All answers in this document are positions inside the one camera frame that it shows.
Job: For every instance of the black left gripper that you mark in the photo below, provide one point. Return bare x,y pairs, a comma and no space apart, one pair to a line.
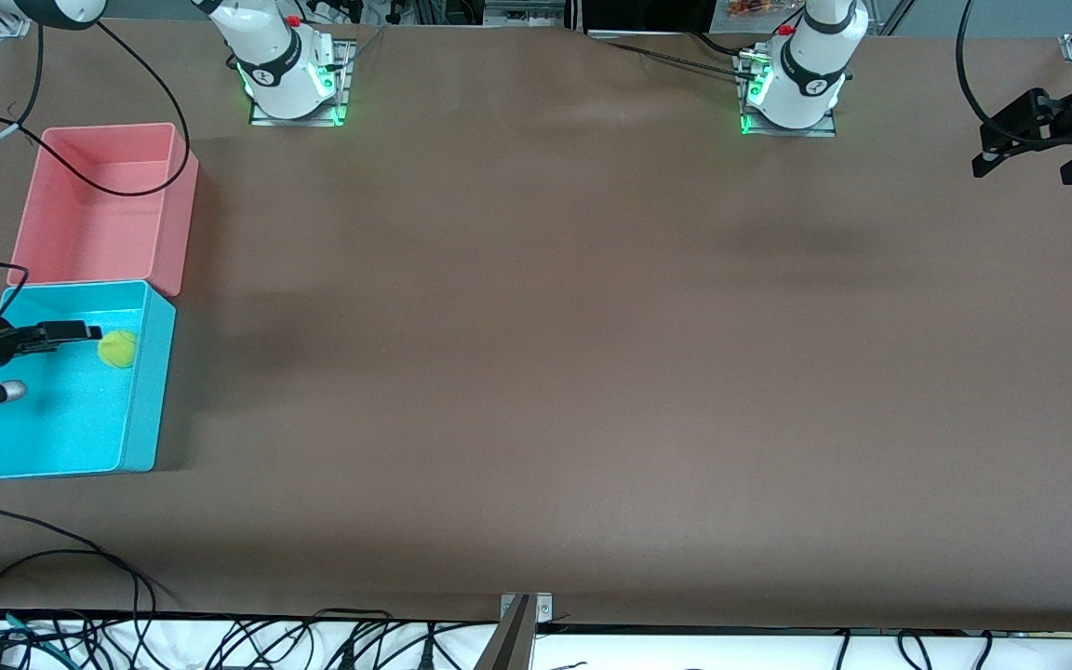
1064,115

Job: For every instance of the yellow tennis ball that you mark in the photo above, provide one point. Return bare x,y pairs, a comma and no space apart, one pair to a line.
117,350

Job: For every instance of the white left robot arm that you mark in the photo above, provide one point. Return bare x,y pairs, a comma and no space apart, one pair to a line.
810,74

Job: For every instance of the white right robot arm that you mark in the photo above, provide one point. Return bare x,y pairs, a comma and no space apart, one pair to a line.
271,65

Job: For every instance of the blue plastic bin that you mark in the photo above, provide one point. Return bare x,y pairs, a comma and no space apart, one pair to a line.
61,428

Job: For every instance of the pink plastic bin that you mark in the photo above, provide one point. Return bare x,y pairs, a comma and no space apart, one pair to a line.
99,233

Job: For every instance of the small orange object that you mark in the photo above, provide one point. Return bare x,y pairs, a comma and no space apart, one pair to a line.
750,7

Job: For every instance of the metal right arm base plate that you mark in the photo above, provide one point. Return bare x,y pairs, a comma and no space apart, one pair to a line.
344,65

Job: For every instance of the grey camera pole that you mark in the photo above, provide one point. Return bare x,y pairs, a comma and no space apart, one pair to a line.
510,647

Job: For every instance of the metal mounting bracket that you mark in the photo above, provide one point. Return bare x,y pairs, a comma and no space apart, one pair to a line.
545,607

